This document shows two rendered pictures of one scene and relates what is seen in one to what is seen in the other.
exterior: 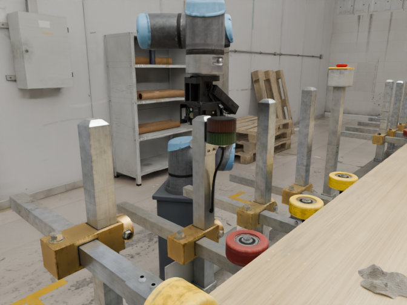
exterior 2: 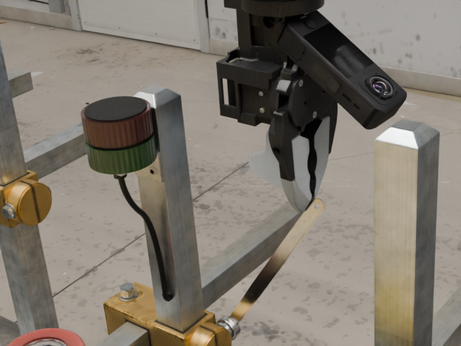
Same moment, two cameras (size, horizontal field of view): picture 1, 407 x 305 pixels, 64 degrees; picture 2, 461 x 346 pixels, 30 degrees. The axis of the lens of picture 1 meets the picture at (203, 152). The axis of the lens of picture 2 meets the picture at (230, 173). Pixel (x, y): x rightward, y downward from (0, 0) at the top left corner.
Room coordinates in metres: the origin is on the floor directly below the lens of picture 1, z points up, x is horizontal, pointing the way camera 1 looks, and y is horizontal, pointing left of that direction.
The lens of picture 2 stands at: (0.70, -0.72, 1.40)
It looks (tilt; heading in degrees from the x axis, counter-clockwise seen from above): 27 degrees down; 88
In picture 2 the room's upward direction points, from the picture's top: 5 degrees counter-clockwise
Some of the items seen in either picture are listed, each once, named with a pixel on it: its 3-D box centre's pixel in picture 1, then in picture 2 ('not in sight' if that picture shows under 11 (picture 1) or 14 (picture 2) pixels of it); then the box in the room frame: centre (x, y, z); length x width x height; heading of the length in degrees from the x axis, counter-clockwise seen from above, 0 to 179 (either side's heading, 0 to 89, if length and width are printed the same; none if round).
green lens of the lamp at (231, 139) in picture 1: (221, 136); (121, 147); (0.64, -0.04, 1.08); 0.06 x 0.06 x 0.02
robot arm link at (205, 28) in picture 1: (205, 27); not in sight; (0.79, 0.00, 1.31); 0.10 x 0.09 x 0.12; 176
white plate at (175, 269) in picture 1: (204, 261); not in sight; (0.71, 0.00, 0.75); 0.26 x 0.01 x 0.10; 138
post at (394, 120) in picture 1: (394, 120); not in sight; (1.97, -1.17, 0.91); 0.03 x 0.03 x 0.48; 48
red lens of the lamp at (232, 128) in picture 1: (221, 124); (117, 121); (0.64, -0.04, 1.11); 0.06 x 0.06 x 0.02
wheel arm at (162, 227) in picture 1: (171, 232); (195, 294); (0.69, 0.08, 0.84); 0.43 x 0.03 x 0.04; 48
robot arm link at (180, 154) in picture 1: (184, 154); not in sight; (1.61, 0.10, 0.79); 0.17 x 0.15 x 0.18; 86
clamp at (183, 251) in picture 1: (198, 239); (165, 331); (0.65, 0.01, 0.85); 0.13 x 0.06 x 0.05; 138
